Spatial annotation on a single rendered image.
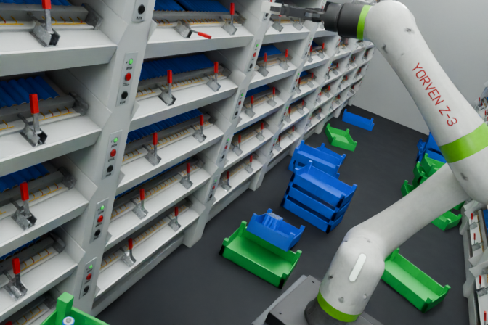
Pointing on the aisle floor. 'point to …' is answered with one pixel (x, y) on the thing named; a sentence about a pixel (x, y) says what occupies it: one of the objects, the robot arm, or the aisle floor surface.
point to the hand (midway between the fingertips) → (273, 8)
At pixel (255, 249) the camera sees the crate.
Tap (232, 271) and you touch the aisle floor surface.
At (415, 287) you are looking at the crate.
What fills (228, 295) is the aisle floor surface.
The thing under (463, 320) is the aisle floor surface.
